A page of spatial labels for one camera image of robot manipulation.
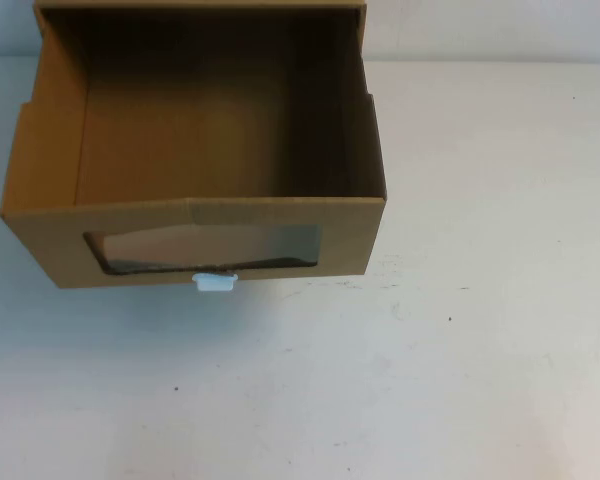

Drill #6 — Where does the white plastic drawer handle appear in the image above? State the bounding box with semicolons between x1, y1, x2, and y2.
191;272;239;296

